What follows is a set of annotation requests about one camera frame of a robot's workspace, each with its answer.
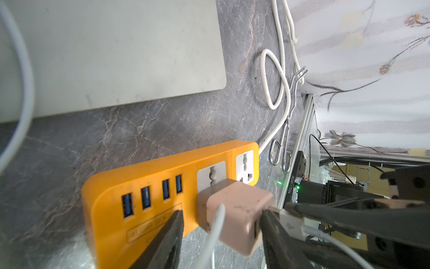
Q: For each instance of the aluminium rail frame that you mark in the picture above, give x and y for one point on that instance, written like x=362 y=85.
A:
x=303 y=152

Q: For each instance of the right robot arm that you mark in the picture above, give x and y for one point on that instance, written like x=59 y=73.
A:
x=397 y=228

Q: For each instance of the metal wire hook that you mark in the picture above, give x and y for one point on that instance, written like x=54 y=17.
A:
x=280 y=147

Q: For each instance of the pink charger adapter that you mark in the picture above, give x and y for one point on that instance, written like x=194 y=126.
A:
x=244 y=205

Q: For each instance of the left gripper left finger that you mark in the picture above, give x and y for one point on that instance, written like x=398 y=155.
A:
x=164 y=250

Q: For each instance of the orange power strip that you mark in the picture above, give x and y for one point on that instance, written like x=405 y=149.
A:
x=125 y=208

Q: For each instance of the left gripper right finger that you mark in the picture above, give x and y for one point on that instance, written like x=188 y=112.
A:
x=283 y=242

